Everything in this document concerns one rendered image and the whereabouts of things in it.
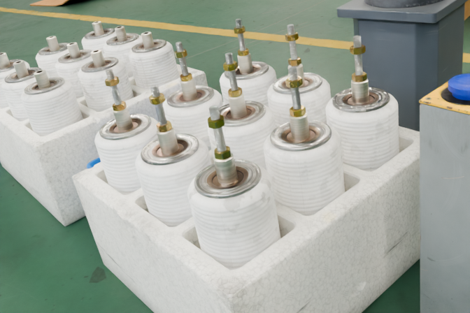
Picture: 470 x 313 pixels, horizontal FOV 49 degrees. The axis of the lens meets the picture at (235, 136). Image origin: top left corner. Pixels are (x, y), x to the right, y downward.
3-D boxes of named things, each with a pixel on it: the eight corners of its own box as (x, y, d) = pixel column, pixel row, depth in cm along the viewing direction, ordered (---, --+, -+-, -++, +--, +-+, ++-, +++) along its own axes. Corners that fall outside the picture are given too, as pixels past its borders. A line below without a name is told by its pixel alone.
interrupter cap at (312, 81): (287, 100, 74) (286, 96, 74) (264, 86, 81) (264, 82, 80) (332, 86, 76) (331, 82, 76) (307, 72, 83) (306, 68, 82)
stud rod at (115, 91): (120, 121, 74) (105, 71, 70) (119, 119, 74) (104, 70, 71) (127, 118, 74) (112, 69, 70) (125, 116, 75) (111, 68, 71)
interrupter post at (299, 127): (287, 137, 65) (284, 114, 63) (304, 131, 65) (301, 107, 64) (297, 144, 63) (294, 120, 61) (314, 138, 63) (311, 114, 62)
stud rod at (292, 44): (292, 75, 77) (286, 26, 74) (293, 73, 78) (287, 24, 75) (298, 75, 77) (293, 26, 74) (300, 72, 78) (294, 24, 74)
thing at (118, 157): (136, 255, 77) (101, 151, 69) (118, 224, 85) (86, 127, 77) (193, 229, 81) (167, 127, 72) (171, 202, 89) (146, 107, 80)
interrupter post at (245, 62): (248, 69, 89) (245, 51, 87) (257, 72, 87) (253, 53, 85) (237, 73, 88) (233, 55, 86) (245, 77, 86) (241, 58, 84)
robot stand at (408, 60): (389, 114, 119) (386, -18, 105) (473, 130, 106) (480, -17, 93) (345, 151, 108) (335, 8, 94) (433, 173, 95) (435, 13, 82)
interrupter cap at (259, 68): (252, 61, 92) (251, 58, 91) (278, 70, 86) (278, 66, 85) (216, 75, 88) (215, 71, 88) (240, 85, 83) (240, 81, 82)
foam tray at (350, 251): (268, 164, 108) (255, 85, 100) (441, 239, 80) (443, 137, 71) (103, 264, 88) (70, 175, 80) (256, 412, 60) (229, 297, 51)
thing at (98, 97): (131, 129, 118) (110, 54, 110) (153, 140, 111) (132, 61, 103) (94, 147, 113) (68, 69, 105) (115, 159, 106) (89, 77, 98)
